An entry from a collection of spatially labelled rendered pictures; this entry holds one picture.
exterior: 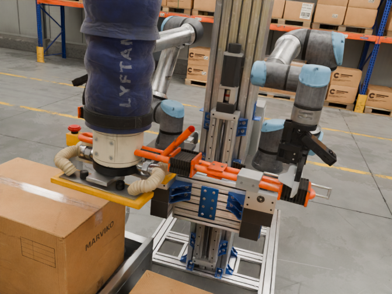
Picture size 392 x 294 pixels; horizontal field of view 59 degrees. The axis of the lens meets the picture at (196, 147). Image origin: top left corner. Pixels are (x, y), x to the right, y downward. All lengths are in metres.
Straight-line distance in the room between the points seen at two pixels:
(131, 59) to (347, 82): 7.48
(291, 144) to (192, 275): 1.40
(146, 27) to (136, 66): 0.11
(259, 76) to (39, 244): 0.93
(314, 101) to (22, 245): 1.10
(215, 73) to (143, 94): 0.71
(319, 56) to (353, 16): 6.83
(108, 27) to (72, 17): 10.36
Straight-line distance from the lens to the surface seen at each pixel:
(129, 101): 1.06
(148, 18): 1.05
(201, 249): 2.06
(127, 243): 1.85
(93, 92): 1.09
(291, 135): 0.99
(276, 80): 1.04
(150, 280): 1.67
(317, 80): 0.93
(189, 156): 1.11
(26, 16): 12.34
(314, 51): 1.39
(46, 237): 1.32
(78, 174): 1.25
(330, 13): 8.16
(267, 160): 1.60
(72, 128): 1.98
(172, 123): 1.65
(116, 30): 1.02
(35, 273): 1.46
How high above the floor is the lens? 1.69
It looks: 21 degrees down
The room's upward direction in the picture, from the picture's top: 6 degrees clockwise
